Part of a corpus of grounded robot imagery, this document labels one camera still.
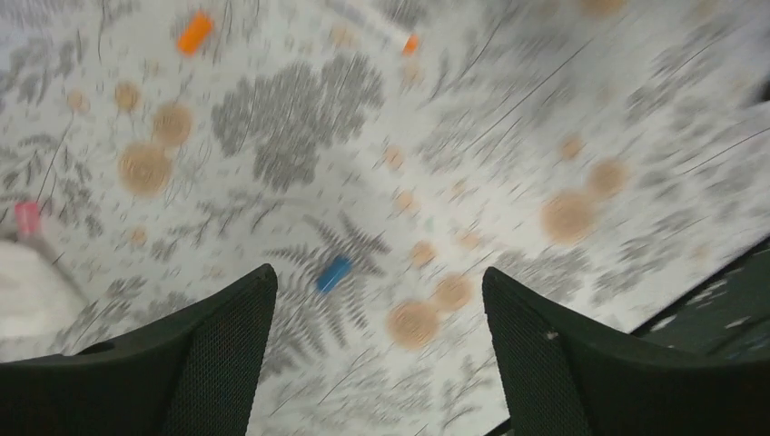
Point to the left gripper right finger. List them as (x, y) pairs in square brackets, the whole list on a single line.
[(566, 374)]

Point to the white pen orange tip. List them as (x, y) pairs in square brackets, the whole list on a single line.
[(393, 35)]

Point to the orange pen cap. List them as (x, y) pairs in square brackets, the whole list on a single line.
[(195, 34)]

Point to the blue pen cap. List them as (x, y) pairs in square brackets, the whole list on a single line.
[(337, 269)]

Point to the floral table mat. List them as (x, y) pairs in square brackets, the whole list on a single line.
[(604, 153)]

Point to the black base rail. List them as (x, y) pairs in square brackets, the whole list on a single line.
[(726, 316)]

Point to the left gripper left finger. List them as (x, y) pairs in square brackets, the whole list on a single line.
[(194, 372)]

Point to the white crumpled cloth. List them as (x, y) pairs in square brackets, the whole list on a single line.
[(37, 296)]

